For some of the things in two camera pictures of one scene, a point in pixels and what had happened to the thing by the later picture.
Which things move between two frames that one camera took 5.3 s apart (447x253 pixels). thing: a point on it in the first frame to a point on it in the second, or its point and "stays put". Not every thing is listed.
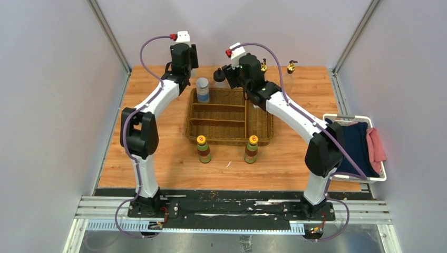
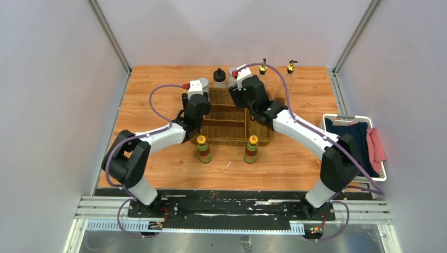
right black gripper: (231, 74) to (236, 96)
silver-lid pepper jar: (202, 87) stays put
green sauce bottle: (251, 149) stays put
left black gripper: (192, 55) to (184, 100)
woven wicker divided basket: (227, 119) stays put
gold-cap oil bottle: (288, 77) stays put
